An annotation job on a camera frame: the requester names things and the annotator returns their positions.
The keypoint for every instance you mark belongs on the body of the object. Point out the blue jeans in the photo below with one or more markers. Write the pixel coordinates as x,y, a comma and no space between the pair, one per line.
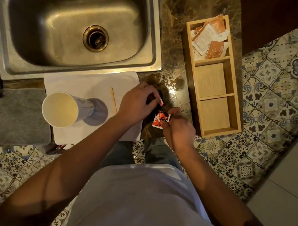
158,152

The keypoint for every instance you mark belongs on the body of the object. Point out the person's left forearm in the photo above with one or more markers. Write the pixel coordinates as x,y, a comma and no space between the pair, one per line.
66,166

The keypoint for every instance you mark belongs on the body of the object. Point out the person's left hand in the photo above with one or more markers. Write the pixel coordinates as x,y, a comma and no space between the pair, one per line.
134,104

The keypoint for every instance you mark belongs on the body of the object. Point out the wooden compartment organizer box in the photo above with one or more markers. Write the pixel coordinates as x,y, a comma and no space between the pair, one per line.
210,107

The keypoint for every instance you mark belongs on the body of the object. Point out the person's left thumb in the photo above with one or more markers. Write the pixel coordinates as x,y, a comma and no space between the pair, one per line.
152,105

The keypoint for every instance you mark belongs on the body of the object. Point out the dark wooden cabinet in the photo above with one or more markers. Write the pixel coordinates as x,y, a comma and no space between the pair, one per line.
275,21

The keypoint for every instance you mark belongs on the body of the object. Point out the person's right forearm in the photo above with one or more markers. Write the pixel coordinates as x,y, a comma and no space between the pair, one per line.
217,190

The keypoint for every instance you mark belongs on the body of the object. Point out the white cloth mat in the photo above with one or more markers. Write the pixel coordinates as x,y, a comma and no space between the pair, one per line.
93,84

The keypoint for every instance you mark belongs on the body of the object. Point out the person's right hand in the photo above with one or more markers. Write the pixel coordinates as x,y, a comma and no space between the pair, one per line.
180,133

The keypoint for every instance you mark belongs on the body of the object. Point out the small sachet scrap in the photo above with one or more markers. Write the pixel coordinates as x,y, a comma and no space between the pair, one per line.
64,146

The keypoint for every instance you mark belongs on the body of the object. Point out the orange sachet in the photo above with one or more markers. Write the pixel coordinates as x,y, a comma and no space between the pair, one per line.
214,50
217,23

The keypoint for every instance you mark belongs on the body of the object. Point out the stainless steel sink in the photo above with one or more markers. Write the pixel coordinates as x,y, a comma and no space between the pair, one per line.
55,14

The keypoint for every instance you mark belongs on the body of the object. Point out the red and black sachet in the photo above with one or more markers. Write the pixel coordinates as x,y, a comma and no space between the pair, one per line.
159,120

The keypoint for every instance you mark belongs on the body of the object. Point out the white shirt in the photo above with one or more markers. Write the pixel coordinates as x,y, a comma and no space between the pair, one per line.
141,206

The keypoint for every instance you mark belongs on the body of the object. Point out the torn sachet strip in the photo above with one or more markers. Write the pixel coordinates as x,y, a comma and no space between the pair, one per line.
161,101

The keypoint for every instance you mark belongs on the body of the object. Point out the wooden stirrer stick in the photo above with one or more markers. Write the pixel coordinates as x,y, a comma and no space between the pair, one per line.
113,100

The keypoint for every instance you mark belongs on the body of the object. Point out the white sachet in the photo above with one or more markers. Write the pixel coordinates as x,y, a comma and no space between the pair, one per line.
204,40
222,35

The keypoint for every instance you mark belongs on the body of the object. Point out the white paper cup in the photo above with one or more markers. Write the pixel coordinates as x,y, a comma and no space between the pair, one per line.
60,109

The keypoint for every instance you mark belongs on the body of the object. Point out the person's right fingers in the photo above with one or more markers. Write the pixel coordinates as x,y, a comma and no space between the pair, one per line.
172,116

